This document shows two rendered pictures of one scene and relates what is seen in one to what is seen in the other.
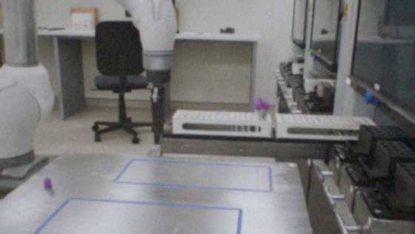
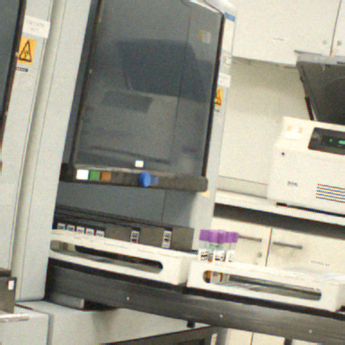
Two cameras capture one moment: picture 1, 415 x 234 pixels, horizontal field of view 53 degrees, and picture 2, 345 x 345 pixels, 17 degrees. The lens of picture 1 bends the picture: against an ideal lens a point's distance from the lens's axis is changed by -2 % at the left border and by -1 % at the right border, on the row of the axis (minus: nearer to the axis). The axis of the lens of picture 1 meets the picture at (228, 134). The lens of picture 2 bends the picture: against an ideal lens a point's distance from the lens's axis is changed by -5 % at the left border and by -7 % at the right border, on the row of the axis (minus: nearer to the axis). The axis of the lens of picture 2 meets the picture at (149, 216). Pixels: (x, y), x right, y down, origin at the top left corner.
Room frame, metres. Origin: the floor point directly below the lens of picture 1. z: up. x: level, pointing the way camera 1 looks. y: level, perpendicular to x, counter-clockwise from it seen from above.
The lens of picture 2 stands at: (3.25, 0.67, 1.05)
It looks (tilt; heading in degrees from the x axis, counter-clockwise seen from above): 3 degrees down; 205
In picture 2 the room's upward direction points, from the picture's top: 8 degrees clockwise
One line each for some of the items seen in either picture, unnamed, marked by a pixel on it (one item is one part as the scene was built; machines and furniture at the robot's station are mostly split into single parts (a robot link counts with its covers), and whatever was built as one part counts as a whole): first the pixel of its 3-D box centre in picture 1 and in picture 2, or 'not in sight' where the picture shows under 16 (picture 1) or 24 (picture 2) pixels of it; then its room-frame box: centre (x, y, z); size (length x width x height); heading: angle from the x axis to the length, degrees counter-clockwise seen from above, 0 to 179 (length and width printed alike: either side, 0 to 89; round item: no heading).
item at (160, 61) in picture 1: (158, 60); not in sight; (1.27, 0.22, 1.03); 0.09 x 0.09 x 0.06
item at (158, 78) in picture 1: (158, 84); not in sight; (1.27, 0.22, 0.96); 0.08 x 0.07 x 0.09; 179
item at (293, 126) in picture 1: (323, 129); (116, 260); (1.26, -0.29, 0.83); 0.30 x 0.10 x 0.06; 88
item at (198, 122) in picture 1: (221, 125); (270, 287); (1.26, 0.02, 0.83); 0.30 x 0.10 x 0.06; 88
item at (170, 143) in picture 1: (264, 143); (199, 305); (1.26, -0.12, 0.78); 0.73 x 0.14 x 0.09; 88
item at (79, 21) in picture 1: (81, 21); not in sight; (4.48, 1.56, 0.99); 0.29 x 0.20 x 0.17; 6
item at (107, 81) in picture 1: (122, 78); not in sight; (3.74, 0.96, 0.52); 0.64 x 0.60 x 1.05; 18
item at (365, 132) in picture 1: (367, 140); (112, 242); (1.10, -0.38, 0.85); 0.12 x 0.02 x 0.06; 179
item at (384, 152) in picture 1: (384, 160); (146, 241); (0.95, -0.38, 0.85); 0.12 x 0.02 x 0.06; 178
